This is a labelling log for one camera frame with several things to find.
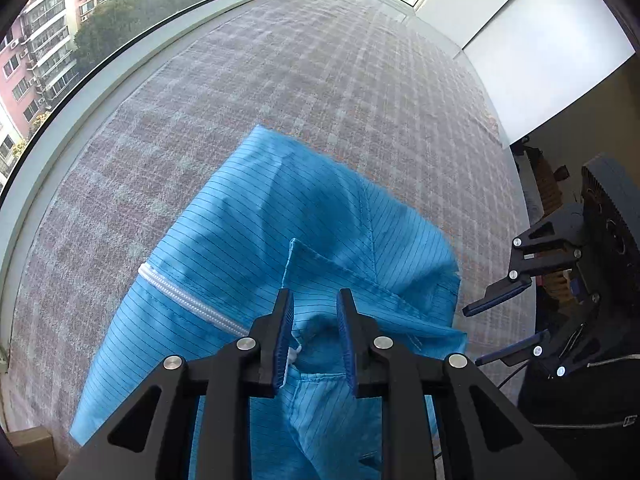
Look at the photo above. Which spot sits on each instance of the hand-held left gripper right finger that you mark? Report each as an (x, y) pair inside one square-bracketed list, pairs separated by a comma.
[(347, 345)]

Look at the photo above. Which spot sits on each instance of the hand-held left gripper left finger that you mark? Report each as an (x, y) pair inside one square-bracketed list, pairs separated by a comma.
[(284, 345)]

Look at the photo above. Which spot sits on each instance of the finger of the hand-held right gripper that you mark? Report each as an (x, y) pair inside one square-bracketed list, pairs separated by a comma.
[(495, 300), (510, 352)]

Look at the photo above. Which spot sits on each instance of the blue striped work coat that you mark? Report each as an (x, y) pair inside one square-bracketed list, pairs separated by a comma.
[(250, 235)]

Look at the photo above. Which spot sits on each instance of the brown wooden cabinet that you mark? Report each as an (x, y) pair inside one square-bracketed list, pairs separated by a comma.
[(547, 185)]

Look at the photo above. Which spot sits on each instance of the pink checked blanket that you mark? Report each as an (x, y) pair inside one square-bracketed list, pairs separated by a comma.
[(350, 85)]

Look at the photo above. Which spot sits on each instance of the cardboard box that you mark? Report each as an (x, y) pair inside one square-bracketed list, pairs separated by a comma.
[(30, 455)]

